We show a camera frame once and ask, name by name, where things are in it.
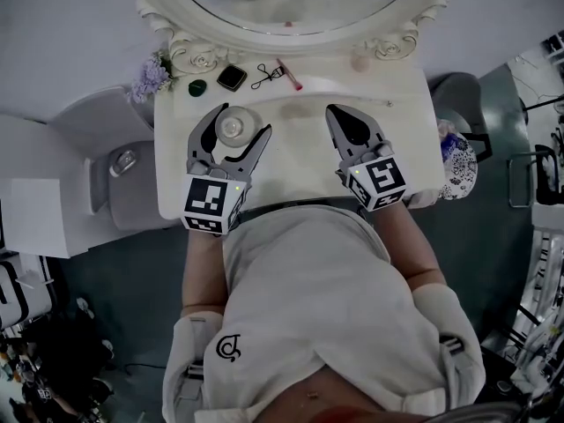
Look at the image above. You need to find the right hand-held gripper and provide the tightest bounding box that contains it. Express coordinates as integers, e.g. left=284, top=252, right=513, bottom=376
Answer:
left=324, top=102, right=414, bottom=214

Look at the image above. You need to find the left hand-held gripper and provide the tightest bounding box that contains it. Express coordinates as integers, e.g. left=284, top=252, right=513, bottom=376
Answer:
left=179, top=101, right=273, bottom=237

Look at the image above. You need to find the round clear glass jar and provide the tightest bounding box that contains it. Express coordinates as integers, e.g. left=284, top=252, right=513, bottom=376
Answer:
left=214, top=105, right=261, bottom=149

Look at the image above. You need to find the person's right forearm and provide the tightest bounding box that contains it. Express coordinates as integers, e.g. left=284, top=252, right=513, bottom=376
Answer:
left=371, top=202, right=444, bottom=289

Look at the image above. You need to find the person's left forearm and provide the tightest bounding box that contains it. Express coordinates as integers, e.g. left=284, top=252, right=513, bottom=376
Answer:
left=180, top=230, right=231, bottom=313

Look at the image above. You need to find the white dressing table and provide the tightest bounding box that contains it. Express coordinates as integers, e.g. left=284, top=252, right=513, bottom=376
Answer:
left=152, top=33, right=444, bottom=222

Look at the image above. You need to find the black square compact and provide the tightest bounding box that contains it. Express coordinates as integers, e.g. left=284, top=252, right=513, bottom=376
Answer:
left=215, top=63, right=249, bottom=93

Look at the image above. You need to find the black eyelash curler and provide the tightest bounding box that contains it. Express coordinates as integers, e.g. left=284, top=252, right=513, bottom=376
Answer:
left=250, top=63, right=284, bottom=92

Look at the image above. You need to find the silver bottle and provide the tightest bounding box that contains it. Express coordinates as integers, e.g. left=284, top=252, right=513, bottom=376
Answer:
left=108, top=148, right=139, bottom=178

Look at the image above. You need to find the purple flower bunch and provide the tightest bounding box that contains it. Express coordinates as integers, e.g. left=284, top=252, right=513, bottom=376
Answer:
left=129, top=49, right=178, bottom=106

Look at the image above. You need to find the black white patterned cloth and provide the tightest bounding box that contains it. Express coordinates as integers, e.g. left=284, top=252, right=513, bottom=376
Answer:
left=437, top=118, right=480, bottom=202

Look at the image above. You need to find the grey office chair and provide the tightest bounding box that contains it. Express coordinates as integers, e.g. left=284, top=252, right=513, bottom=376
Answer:
left=51, top=85, right=186, bottom=233

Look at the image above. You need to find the person's white shirt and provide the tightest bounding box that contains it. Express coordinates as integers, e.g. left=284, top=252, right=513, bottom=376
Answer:
left=160, top=204, right=486, bottom=423

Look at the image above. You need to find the white cabinet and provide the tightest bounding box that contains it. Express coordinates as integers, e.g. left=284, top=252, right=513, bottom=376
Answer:
left=0, top=111, right=96, bottom=260

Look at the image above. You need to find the white black device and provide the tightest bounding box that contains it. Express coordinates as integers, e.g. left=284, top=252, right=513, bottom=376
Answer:
left=0, top=258, right=59, bottom=330

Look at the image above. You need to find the grey armchair black frame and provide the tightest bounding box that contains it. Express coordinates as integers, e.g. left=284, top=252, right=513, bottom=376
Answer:
left=428, top=71, right=493, bottom=163

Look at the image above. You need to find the metal frame chair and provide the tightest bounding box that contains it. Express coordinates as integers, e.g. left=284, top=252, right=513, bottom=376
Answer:
left=508, top=145, right=553, bottom=210

